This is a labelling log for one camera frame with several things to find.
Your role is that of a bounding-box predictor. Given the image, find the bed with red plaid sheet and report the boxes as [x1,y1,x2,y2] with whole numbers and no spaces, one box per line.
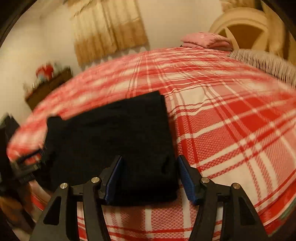
[6,47,296,241]

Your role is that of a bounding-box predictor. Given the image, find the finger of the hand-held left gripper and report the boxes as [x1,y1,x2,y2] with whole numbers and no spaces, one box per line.
[13,149,45,168]

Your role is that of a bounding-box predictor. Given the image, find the striped pillow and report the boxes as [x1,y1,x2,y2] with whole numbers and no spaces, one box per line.
[228,49,296,87]

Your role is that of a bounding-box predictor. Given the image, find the beige floral curtain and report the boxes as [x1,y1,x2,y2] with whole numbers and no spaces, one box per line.
[220,0,290,63]

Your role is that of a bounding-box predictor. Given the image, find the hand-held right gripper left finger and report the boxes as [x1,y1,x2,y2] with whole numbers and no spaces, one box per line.
[31,155,124,241]

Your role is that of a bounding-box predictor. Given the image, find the beige patterned window curtain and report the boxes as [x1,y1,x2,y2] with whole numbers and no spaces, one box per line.
[63,0,149,66]

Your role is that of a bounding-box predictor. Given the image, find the black folding chair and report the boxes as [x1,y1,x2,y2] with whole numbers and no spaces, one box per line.
[0,113,22,149]

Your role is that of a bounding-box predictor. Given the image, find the cream and brown headboard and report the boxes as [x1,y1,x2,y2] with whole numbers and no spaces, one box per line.
[208,6,271,51]

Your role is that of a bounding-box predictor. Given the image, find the red gift bag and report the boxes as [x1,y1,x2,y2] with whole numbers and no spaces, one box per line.
[36,64,56,80]

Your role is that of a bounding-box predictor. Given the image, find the pink folded blanket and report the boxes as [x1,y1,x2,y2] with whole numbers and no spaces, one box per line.
[180,32,233,51]

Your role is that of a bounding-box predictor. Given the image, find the brown wooden dresser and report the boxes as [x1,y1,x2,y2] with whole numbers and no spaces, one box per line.
[23,67,74,111]

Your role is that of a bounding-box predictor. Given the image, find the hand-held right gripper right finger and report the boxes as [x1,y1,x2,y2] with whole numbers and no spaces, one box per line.
[177,155,270,241]

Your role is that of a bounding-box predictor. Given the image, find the black pants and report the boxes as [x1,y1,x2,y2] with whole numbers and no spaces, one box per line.
[35,90,179,207]

